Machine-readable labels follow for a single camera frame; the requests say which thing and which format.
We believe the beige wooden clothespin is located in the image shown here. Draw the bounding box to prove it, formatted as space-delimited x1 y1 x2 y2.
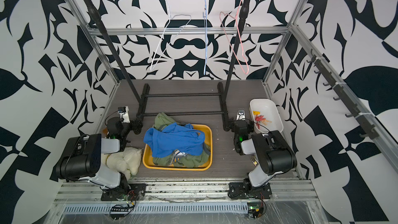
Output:
261 119 272 125

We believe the blue tank top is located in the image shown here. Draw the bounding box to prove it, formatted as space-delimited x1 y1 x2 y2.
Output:
144 123 205 158

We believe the dark green printed tank top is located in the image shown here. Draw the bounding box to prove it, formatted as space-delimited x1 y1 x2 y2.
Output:
152 113 210 168

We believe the pink wire hanger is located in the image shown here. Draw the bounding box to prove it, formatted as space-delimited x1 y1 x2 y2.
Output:
219 0 249 75

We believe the white wire hanger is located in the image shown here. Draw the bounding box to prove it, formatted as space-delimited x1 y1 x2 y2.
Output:
150 0 192 72

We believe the blue wire hanger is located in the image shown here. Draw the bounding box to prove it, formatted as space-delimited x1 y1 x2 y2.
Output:
202 0 208 75

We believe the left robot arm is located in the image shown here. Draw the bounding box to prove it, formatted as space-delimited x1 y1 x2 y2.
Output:
55 117 143 194

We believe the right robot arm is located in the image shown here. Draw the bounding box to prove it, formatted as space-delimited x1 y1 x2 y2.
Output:
230 119 297 190

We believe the white plastic bin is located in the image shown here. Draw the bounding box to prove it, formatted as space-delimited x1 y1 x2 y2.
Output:
249 99 284 133

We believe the yellow plastic tray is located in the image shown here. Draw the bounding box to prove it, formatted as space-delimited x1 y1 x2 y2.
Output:
142 124 213 171

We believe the white plush dog toy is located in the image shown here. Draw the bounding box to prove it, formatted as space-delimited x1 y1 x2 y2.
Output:
101 147 143 180

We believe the small round alarm clock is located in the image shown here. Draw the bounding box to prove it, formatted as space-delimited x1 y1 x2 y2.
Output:
251 156 259 167

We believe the black clothes rack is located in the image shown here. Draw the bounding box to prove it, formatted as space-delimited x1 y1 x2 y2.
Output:
83 0 250 132

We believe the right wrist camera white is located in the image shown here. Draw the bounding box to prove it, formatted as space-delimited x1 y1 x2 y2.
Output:
236 108 246 120

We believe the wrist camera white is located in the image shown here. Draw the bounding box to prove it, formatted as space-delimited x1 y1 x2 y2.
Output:
236 108 246 120
118 106 130 123

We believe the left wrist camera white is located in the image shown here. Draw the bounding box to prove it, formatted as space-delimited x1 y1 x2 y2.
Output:
118 106 130 123

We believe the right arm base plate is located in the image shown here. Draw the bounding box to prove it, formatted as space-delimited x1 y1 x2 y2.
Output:
228 183 272 200

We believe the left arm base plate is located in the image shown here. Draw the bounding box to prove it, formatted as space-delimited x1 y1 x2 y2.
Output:
101 184 147 202

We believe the right electronics board with wires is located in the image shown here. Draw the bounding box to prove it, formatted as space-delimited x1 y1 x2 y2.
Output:
247 201 266 219

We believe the electronics board with wires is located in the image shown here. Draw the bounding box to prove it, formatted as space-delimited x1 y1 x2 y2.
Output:
109 201 136 220
247 201 266 219

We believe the left electronics board with wires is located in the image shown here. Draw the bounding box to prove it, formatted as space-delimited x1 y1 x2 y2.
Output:
109 201 136 220

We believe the black wall hook rail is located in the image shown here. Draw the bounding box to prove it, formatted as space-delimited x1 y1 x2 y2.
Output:
307 49 380 140

